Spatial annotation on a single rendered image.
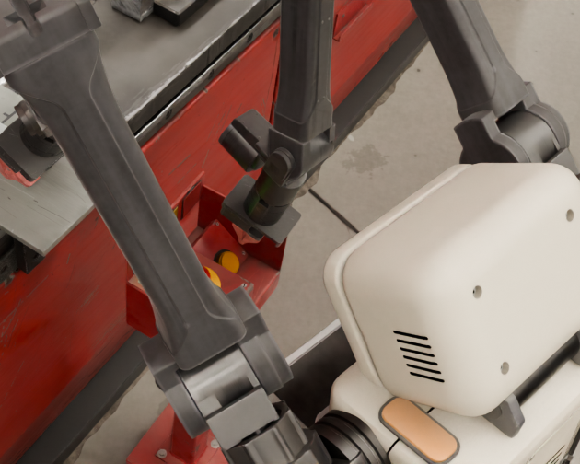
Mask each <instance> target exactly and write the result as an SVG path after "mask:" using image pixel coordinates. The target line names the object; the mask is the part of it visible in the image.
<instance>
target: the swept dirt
mask: <svg viewBox="0 0 580 464"><path fill-rule="evenodd" d="M428 43H429V41H428V42H427V43H426V44H425V45H424V47H425V46H426V45H427V44H428ZM424 47H423V48H422V49H421V50H420V51H419V52H418V53H417V55H416V56H415V57H414V58H413V59H412V61H411V62H410V63H409V64H408V65H407V66H406V67H405V68H404V70H403V71H402V72H401V73H400V75H399V76H398V77H397V78H396V79H395V80H394V82H393V83H392V84H391V85H390V86H389V87H388V89H387V90H386V91H385V92H384V93H383V94H382V96H381V97H380V98H379V99H378V100H377V101H376V102H375V103H374V105H373V106H372V107H371V108H370V109H369V110H368V112H367V113H366V114H365V115H364V117H363V118H362V119H361V120H360V121H359V122H358V123H357V124H356V125H355V127H354V128H353V129H352V130H351V131H350V132H349V133H348V134H347V136H346V137H345V138H344V139H343V140H342V142H341V143H340V144H339V145H338V146H337V147H336V148H335V150H334V151H333V152H332V154H331V156H332V155H333V154H334V153H335V152H336V151H337V149H338V148H339V146H340V145H341V144H342V143H343V142H344V141H345V140H346V138H347V137H348V135H349V134H350V133H351V132H353V131H355V130H357V129H359V128H360V127H361V126H362V125H363V124H364V123H365V121H366V120H368V119H369V118H370V117H372V115H373V114H374V111H375V109H376V108H377V107H378V106H380V105H382V104H384V103H385V102H386V101H387V99H388V97H389V96H390V95H392V94H393V93H394V92H395V89H396V83H397V81H398V80H399V79H400V78H401V77H402V75H403V74H404V72H405V71H406V70H407V69H409V68H410V67H412V66H413V64H414V62H415V60H416V58H417V57H418V56H419V55H420V54H421V52H422V51H423V49H424ZM328 158H329V157H328ZM320 168H321V167H319V168H318V169H317V170H316V172H315V173H314V174H313V175H312V176H311V177H310V178H309V179H308V180H307V182H306V183H305V184H304V185H303V186H302V187H301V189H300V190H299V191H298V193H297V194H296V196H295V198H294V199H296V198H299V197H302V196H304V195H305V194H306V193H307V191H308V190H309V189H310V188H311V187H313V186H314V185H315V184H317V182H318V180H319V171H320ZM294 199H293V200H294ZM292 202H293V201H292ZM292 202H291V203H290V204H289V205H290V206H292ZM148 370H149V368H148V366H147V367H146V368H145V370H144V371H143V372H142V373H141V374H140V375H139V377H138V378H137V379H136V380H135V381H134V382H133V384H132V385H131V386H130V387H129V388H128V389H127V390H125V392H124V393H123V394H122V395H121V396H120V397H119V399H118V400H117V401H116V402H115V403H114V404H113V406H112V407H111V408H110V409H109V410H108V411H107V413H106V414H105V415H104V416H103V417H102V418H101V419H100V420H99V422H98V423H97V424H96V425H95V426H94V427H93V429H92V430H91V431H90V432H89V433H88V435H87V436H86V437H85V438H84V440H83V441H82V442H81V443H80V444H79V445H78V447H77V448H76V449H75V450H74V451H73V453H72V454H71V455H70V456H69V457H68V458H67V459H66V461H65V462H64V463H63V464H74V463H75V462H76V461H77V459H78V458H79V456H80V454H81V451H82V448H83V445H84V444H85V442H86V441H87V440H88V439H89V438H90V437H91V436H92V435H93V434H95V433H96V432H97V431H98V430H99V428H100V427H101V426H102V425H103V423H104V422H105V421H106V420H107V419H108V418H109V417H110V416H111V415H113V414H114V413H115V412H116V411H117V409H118V407H119V405H120V403H121V401H122V399H123V397H124V396H125V395H126V394H127V393H128V392H129V391H130V390H132V389H133V387H134V386H135V385H136V384H137V383H138V381H139V380H140V379H141V378H142V376H143V375H144V374H145V373H146V372H147V371H148Z"/></svg>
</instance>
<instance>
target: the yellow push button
mask: <svg viewBox="0 0 580 464"><path fill-rule="evenodd" d="M216 263H218V264H219V265H221V266H223V267H225V268H227V269H228V270H229V271H231V272H233V273H236V272H237V271H238V269H239V260H238V257H237V255H236V254H235V253H233V252H231V251H225V252H223V253H221V254H219V255H218V257H217V259H216Z"/></svg>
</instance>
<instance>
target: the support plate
mask: <svg viewBox="0 0 580 464"><path fill-rule="evenodd" d="M21 100H23V98H22V97H21V96H20V95H18V94H16V93H15V92H13V91H11V90H10V89H8V88H6V87H4V86H2V85H0V122H1V121H3V120H4V119H5V118H6V116H5V115H4V114H3V113H7V114H8V115H10V114H11V113H12V112H14V111H15V109H14V106H16V105H17V104H19V102H20V101H21ZM17 118H18V115H17V113H16V114H14V115H13V116H12V117H11V118H10V119H8V120H7V121H6V122H4V123H3V125H5V126H8V125H10V124H11V123H12V122H13V121H14V120H16V119H17ZM94 208H95V205H94V204H93V203H92V201H91V200H90V198H89V196H88V195H87V192H86V191H85V189H84V187H83V186H82V184H81V182H80V180H79V179H78V177H77V175H76V174H75V172H74V171H73V169H72V167H71V166H70V164H69V162H68V160H67V159H66V157H65V156H63V157H62V158H61V159H59V160H58V161H57V162H56V163H55V164H54V165H53V166H52V167H51V168H49V169H48V170H47V171H44V172H43V173H42V174H41V175H40V178H39V179H38V180H37V181H36V182H34V183H33V184H32V185H31V186H30V187H25V186H24V185H23V184H21V183H20V182H18V181H17V180H9V179H6V178H5V177H4V176H3V175H2V174H1V173H0V229H1V230H3V231H5V232H6V233H7V234H8V235H10V236H12V237H13V238H15V239H17V240H18V241H20V242H22V243H23V244H25V245H26V246H28V247H29V248H31V249H33V250H35V251H36V252H38V253H39V254H40V255H42V256H43V257H44V256H45V255H46V254H47V253H48V252H50V251H51V250H52V249H53V248H54V247H55V246H56V245H57V244H58V243H59V242H60V241H61V240H62V239H63V238H64V237H65V236H66V235H67V234H68V233H69V232H70V231H71V230H72V229H74V228H75V227H76V226H77V225H78V224H79V223H80V222H81V221H82V220H83V219H84V218H85V217H86V216H87V215H88V214H89V213H90V212H91V211H92V210H93V209H94Z"/></svg>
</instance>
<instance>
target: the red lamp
mask: <svg viewBox="0 0 580 464"><path fill-rule="evenodd" d="M200 188H201V182H199V183H198V184H197V185H196V186H195V188H194V189H193V190H192V191H191V192H190V193H189V194H188V195H187V197H186V198H185V199H184V200H183V214H182V218H183V217H184V216H185V215H186V214H187V213H188V212H189V211H190V210H191V209H192V207H193V206H194V205H195V204H197V202H198V201H199V199H200Z"/></svg>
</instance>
